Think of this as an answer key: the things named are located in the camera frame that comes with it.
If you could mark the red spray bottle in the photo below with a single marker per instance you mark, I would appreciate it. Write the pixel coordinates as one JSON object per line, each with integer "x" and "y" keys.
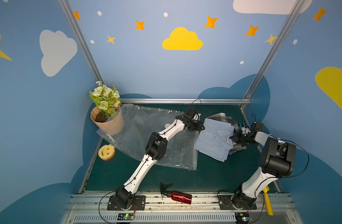
{"x": 175, "y": 195}

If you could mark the clear plastic vacuum bag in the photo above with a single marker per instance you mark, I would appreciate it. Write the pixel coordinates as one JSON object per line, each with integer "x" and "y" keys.
{"x": 139, "y": 122}

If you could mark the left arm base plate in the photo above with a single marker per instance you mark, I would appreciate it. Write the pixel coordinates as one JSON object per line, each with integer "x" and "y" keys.
{"x": 135, "y": 202}

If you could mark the green circuit board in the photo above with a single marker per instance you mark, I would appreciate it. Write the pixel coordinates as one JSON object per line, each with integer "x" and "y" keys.
{"x": 242, "y": 218}
{"x": 125, "y": 217}

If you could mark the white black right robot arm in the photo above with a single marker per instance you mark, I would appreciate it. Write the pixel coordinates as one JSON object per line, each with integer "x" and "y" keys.
{"x": 277, "y": 160}

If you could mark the beige faceted flower pot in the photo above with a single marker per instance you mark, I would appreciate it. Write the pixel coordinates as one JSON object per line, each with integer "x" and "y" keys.
{"x": 113, "y": 125}

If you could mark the yellow smiley sponge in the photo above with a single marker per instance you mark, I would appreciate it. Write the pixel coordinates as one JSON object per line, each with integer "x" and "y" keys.
{"x": 106, "y": 152}

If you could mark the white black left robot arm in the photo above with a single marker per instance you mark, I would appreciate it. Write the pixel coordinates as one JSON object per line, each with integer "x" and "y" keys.
{"x": 155, "y": 150}

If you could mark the white green artificial flowers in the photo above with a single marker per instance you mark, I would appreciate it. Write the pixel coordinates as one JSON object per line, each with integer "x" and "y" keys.
{"x": 106, "y": 99}

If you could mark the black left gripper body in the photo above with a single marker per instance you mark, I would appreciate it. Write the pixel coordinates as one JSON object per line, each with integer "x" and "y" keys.
{"x": 194, "y": 125}

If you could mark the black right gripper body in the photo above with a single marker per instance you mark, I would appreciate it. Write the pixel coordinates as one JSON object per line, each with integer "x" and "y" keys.
{"x": 238, "y": 138}

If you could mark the light blue shirt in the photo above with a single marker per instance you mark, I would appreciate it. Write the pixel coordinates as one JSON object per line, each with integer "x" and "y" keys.
{"x": 215, "y": 140}

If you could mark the right aluminium frame post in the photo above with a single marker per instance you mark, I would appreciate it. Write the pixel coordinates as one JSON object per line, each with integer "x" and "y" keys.
{"x": 285, "y": 29}

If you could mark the aluminium front rail platform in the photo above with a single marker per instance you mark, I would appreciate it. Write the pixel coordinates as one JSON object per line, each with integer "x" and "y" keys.
{"x": 91, "y": 208}

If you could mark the yellow plastic shovel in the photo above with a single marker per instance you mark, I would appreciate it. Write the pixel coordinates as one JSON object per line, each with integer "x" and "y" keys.
{"x": 268, "y": 202}

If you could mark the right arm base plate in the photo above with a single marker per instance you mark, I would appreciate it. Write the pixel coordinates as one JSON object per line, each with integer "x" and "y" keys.
{"x": 227, "y": 202}

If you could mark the left aluminium frame post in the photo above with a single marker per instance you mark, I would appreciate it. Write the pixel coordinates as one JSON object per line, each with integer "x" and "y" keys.
{"x": 73, "y": 22}

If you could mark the right green circuit board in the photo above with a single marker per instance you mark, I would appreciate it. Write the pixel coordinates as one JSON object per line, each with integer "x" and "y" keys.
{"x": 242, "y": 218}

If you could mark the aluminium back rail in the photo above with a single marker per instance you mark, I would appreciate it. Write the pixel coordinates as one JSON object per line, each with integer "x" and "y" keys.
{"x": 186, "y": 101}

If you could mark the aluminium frame post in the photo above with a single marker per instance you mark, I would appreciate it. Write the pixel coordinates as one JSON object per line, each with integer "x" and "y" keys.
{"x": 73, "y": 22}
{"x": 285, "y": 29}

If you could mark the left green circuit board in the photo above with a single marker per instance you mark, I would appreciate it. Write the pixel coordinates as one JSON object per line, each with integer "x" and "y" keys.
{"x": 125, "y": 217}

